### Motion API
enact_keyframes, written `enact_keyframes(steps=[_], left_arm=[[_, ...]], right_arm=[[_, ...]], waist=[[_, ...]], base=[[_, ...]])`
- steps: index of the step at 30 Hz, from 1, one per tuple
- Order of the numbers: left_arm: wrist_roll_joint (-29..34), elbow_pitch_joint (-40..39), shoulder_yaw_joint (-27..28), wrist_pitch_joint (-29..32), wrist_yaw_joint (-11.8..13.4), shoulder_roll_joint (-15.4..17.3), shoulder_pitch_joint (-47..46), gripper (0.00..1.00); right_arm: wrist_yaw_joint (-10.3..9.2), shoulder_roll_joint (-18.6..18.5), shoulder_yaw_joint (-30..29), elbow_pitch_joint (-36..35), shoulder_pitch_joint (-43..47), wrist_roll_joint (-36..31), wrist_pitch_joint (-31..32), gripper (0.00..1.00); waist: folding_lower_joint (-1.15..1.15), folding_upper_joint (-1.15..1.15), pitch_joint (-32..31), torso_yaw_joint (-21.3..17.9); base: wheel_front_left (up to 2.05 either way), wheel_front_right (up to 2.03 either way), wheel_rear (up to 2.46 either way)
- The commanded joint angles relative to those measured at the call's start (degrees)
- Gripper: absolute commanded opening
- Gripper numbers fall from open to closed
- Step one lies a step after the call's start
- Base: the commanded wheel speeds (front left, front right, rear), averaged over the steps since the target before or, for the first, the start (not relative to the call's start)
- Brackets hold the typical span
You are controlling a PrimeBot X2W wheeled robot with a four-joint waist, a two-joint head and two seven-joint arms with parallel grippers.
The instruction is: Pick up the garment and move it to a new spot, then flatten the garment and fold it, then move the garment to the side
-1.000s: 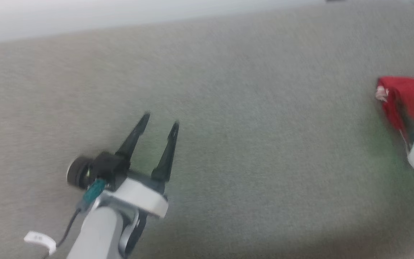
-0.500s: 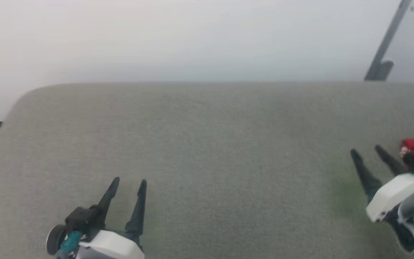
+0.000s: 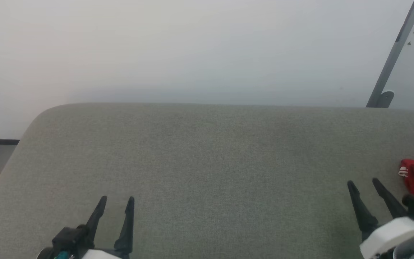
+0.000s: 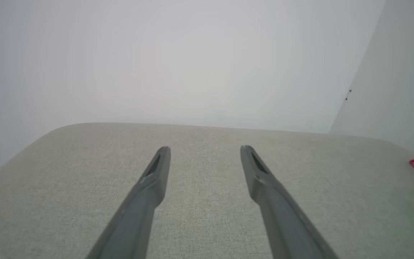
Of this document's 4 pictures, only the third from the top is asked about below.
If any grey fabric sofa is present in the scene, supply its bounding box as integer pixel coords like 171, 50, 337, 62
0, 103, 414, 259

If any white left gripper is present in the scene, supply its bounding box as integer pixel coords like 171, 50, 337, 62
36, 196, 135, 259

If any grey rounded wall bracket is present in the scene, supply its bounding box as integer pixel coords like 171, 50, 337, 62
374, 90, 395, 108

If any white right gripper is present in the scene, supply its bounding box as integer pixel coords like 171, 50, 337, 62
347, 178, 414, 259

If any grey metal wall bar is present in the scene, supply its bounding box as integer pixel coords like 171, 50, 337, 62
366, 0, 414, 108

